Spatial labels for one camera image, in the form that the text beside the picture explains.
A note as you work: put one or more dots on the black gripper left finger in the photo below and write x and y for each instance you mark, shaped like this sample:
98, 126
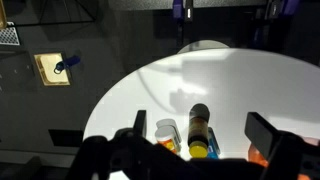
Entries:
140, 125

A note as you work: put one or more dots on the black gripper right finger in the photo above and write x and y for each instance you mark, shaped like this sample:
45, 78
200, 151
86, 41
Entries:
263, 135

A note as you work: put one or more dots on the orange plastic bag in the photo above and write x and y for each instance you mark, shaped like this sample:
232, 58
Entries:
255, 156

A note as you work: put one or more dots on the orange pill bottle white cap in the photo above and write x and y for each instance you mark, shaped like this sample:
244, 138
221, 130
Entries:
167, 134

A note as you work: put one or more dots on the blue box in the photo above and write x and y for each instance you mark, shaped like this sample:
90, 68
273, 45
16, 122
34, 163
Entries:
213, 148

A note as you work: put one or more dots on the brown bottle yellow cap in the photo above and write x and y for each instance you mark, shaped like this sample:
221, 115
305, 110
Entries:
198, 131

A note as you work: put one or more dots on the blue plug on floor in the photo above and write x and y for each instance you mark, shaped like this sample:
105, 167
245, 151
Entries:
66, 64

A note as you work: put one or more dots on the white round table base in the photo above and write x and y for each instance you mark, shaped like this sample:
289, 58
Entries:
202, 45

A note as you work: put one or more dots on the purple clamp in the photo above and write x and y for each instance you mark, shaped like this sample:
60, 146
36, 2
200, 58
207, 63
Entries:
177, 9

